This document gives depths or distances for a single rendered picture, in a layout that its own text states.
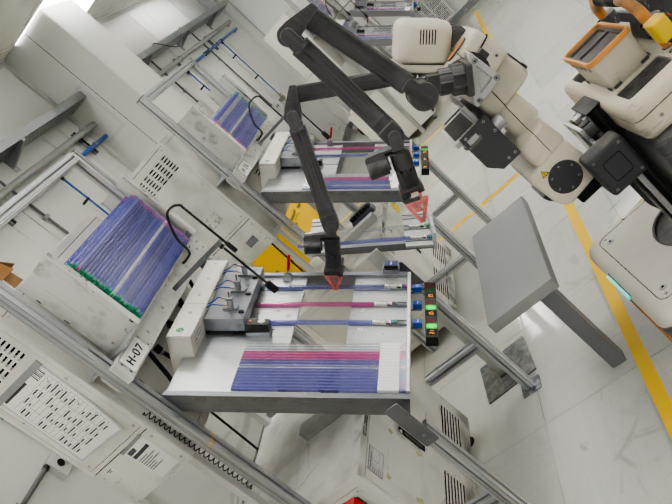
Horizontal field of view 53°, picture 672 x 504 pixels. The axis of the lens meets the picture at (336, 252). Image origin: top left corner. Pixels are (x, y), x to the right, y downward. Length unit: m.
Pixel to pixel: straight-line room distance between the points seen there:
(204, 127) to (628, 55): 1.94
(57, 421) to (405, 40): 1.51
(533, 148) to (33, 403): 1.66
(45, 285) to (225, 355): 0.57
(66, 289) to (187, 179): 1.37
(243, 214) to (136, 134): 2.30
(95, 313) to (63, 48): 3.61
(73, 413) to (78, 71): 3.65
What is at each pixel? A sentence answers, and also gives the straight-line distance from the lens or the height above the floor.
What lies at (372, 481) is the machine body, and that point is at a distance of 2.18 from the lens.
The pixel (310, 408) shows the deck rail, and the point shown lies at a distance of 1.98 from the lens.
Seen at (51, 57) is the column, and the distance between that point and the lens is 5.57.
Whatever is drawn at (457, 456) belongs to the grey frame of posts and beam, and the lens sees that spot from 2.02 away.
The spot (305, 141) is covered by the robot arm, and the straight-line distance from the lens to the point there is 2.28.
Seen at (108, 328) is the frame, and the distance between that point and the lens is 2.12.
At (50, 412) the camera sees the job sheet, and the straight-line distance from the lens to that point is 2.25.
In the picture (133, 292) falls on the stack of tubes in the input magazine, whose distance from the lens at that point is 2.16.
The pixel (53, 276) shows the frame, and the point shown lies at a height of 1.66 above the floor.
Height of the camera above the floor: 1.61
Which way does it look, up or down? 15 degrees down
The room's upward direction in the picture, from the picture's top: 49 degrees counter-clockwise
